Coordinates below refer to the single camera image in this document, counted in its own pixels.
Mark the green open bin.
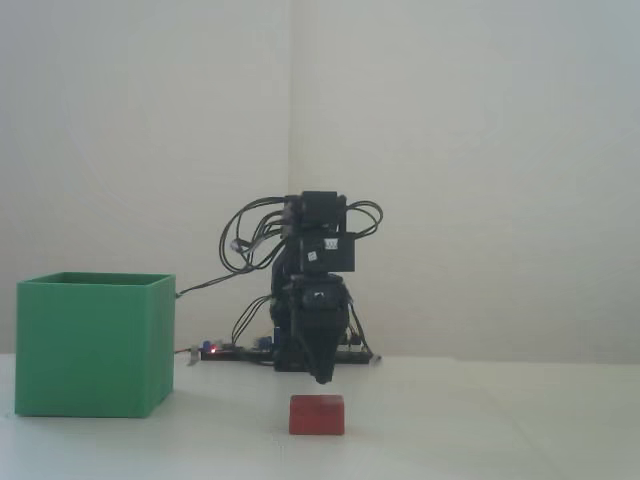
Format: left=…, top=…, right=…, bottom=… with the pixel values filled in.
left=14, top=271, right=178, bottom=419

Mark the black electronics base board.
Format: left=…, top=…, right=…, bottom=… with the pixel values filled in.
left=198, top=337, right=276, bottom=363

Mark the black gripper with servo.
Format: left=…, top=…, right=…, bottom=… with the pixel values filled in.
left=289, top=233, right=358, bottom=385

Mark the black looped servo cable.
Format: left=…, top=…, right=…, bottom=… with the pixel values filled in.
left=218, top=196, right=292, bottom=275

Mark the red block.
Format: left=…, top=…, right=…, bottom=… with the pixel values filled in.
left=288, top=394, right=347, bottom=436

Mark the circuit board with jumper sockets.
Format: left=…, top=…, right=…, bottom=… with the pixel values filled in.
left=333, top=333, right=374, bottom=365

